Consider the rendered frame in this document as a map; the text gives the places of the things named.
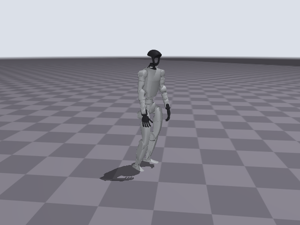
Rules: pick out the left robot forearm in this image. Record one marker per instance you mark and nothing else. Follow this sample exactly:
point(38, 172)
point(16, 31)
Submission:
point(165, 98)

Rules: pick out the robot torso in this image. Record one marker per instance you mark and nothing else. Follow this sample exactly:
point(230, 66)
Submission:
point(151, 86)

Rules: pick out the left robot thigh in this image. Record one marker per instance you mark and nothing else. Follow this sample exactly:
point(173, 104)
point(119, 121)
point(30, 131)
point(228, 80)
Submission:
point(157, 122)

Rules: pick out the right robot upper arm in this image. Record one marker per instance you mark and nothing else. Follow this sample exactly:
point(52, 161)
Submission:
point(141, 80)

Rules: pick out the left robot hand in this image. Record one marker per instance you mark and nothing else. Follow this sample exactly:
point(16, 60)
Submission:
point(168, 111)

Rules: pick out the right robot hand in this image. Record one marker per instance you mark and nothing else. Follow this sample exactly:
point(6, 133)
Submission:
point(145, 120)

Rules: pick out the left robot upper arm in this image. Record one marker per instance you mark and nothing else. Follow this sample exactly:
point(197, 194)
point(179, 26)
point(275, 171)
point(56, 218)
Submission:
point(162, 88)

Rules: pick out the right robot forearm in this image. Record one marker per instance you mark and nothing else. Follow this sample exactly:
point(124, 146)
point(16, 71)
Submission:
point(142, 101)

